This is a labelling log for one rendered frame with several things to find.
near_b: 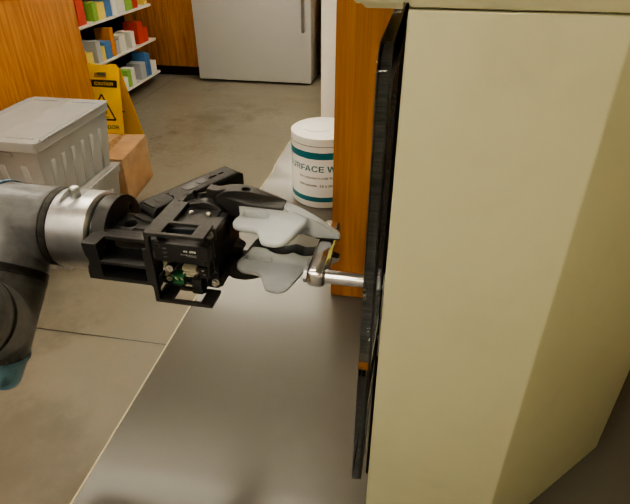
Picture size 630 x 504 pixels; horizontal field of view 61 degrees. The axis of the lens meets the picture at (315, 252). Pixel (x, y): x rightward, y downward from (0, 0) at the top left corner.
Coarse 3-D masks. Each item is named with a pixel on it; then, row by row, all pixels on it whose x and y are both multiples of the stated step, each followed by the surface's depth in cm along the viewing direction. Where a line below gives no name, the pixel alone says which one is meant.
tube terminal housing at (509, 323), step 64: (448, 0) 27; (512, 0) 26; (576, 0) 26; (448, 64) 29; (512, 64) 28; (576, 64) 27; (448, 128) 30; (512, 128) 30; (576, 128) 29; (448, 192) 32; (512, 192) 32; (576, 192) 31; (448, 256) 35; (512, 256) 34; (576, 256) 34; (384, 320) 39; (448, 320) 38; (512, 320) 37; (576, 320) 39; (384, 384) 42; (448, 384) 41; (512, 384) 40; (576, 384) 46; (384, 448) 46; (448, 448) 45; (512, 448) 44; (576, 448) 56
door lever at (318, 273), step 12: (336, 228) 49; (324, 240) 47; (336, 240) 48; (324, 252) 46; (312, 264) 44; (324, 264) 44; (312, 276) 43; (324, 276) 43; (336, 276) 43; (348, 276) 43; (360, 276) 43
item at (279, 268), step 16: (256, 240) 50; (256, 256) 50; (272, 256) 49; (288, 256) 49; (304, 256) 49; (336, 256) 48; (256, 272) 48; (272, 272) 48; (288, 272) 48; (272, 288) 46; (288, 288) 46
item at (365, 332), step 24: (384, 48) 30; (384, 72) 30; (384, 96) 31; (384, 120) 32; (384, 144) 32; (384, 192) 39; (384, 216) 43; (384, 240) 49; (360, 336) 41; (360, 360) 42; (360, 384) 43; (360, 408) 45; (360, 432) 47; (360, 456) 48
